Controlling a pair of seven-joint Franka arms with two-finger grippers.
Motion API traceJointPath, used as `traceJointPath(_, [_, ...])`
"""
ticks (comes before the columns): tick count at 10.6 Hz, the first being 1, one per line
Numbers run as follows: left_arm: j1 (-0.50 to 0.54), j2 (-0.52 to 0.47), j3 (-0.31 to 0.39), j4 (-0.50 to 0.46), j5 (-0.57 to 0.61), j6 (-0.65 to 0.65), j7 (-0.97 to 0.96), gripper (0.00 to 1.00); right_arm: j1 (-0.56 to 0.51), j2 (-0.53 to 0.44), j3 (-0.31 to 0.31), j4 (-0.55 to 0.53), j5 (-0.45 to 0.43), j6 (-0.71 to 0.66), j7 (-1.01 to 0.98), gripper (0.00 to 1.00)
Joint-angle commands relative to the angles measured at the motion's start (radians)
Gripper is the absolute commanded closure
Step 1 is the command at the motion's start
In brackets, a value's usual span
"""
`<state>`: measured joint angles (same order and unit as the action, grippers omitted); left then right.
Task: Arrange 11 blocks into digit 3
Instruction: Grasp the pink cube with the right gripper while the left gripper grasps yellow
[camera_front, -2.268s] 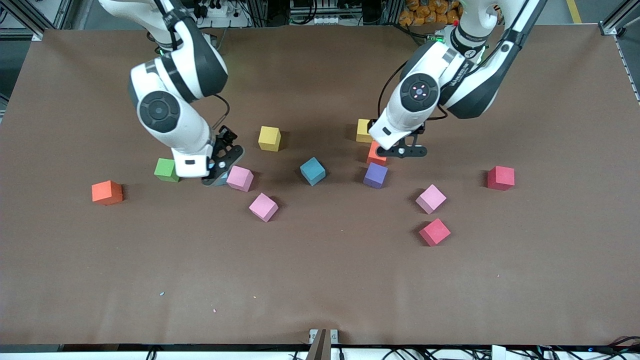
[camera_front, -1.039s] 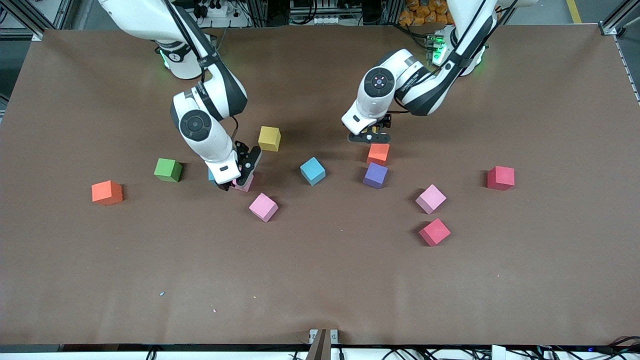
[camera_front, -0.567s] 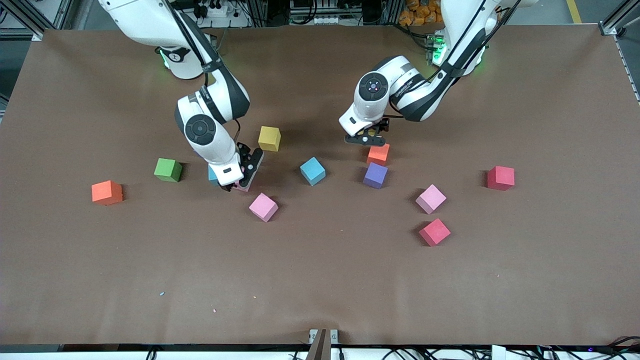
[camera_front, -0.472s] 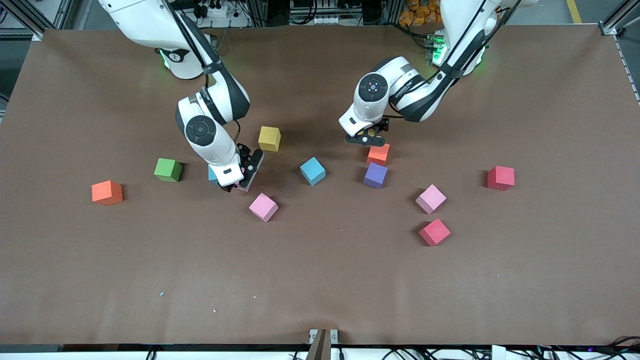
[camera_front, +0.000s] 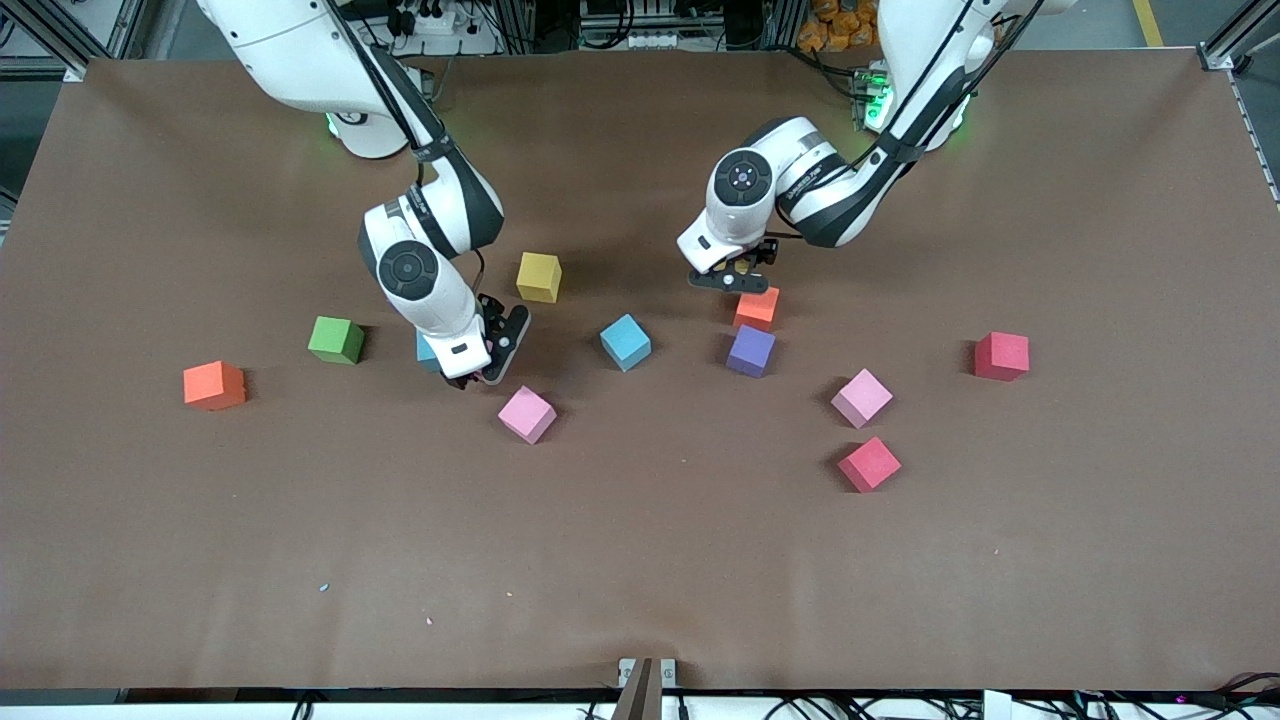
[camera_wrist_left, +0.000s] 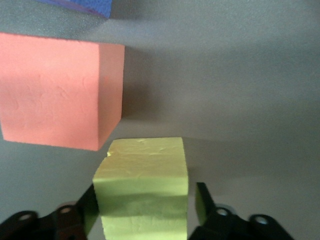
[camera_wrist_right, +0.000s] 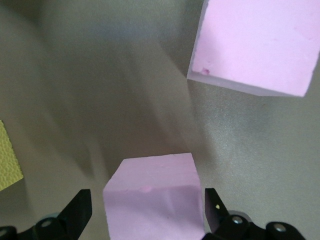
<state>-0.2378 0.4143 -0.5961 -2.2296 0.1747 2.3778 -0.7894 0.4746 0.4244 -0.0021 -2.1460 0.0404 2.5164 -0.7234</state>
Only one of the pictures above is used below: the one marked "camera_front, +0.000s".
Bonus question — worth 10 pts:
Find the metal clamp bracket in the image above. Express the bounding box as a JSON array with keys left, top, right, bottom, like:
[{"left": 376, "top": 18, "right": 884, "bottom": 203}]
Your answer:
[{"left": 612, "top": 657, "right": 679, "bottom": 720}]

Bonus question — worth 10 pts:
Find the orange foam cube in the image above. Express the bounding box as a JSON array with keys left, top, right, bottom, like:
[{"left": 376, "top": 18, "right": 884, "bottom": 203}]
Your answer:
[
  {"left": 183, "top": 360, "right": 247, "bottom": 412},
  {"left": 733, "top": 286, "right": 781, "bottom": 333}
]

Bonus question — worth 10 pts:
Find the small green-lit electronics box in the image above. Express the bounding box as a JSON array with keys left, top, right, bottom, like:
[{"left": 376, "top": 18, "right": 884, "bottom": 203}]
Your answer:
[{"left": 850, "top": 60, "right": 894, "bottom": 133}]

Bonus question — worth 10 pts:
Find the red foam cube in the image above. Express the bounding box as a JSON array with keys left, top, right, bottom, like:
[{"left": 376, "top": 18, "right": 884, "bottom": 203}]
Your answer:
[
  {"left": 837, "top": 436, "right": 903, "bottom": 494},
  {"left": 974, "top": 331, "right": 1031, "bottom": 383}
]

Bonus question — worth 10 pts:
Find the aluminium frame profile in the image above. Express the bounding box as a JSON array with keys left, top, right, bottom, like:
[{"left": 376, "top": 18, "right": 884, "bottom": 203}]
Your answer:
[
  {"left": 0, "top": 0, "right": 141, "bottom": 83},
  {"left": 1198, "top": 0, "right": 1280, "bottom": 73}
]

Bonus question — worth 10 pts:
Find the pink foam cube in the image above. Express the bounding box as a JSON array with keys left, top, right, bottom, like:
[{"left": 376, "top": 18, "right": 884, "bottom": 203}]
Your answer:
[
  {"left": 830, "top": 368, "right": 894, "bottom": 430},
  {"left": 498, "top": 385, "right": 558, "bottom": 445}
]

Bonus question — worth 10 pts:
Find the green foam cube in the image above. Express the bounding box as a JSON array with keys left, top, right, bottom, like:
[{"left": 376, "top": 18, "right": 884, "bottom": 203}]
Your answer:
[{"left": 307, "top": 315, "right": 366, "bottom": 366}]

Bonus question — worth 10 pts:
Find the brown table mat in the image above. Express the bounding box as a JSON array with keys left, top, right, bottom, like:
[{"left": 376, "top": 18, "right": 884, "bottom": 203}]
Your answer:
[{"left": 0, "top": 48, "right": 1280, "bottom": 693}]

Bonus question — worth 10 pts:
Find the purple foam cube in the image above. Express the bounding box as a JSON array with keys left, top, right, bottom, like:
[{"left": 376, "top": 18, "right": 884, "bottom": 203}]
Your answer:
[{"left": 725, "top": 324, "right": 777, "bottom": 379}]

